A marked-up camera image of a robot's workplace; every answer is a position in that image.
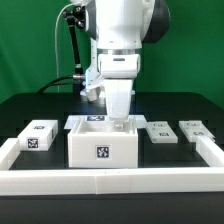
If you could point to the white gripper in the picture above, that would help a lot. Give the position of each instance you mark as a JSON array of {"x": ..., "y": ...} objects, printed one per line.
[{"x": 118, "y": 73}]

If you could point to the white cabinet box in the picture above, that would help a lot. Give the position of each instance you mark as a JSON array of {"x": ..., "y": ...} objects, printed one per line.
[{"x": 98, "y": 144}]

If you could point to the white small panel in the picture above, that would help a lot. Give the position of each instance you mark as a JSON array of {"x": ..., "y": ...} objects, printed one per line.
[
  {"x": 194, "y": 128},
  {"x": 160, "y": 132}
]

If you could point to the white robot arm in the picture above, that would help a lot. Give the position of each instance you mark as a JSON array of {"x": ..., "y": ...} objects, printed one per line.
[{"x": 118, "y": 29}]

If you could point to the white flat tagged panel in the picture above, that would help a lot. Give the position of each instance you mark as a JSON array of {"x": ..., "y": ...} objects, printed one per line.
[{"x": 72, "y": 119}]

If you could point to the white small tagged box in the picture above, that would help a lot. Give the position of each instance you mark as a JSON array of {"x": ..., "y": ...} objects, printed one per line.
[{"x": 38, "y": 135}]

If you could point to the white U-shaped frame fence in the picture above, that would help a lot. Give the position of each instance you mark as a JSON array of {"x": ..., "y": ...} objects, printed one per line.
[{"x": 113, "y": 181}]

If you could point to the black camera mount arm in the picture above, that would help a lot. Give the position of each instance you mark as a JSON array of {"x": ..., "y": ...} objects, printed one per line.
[{"x": 75, "y": 19}]

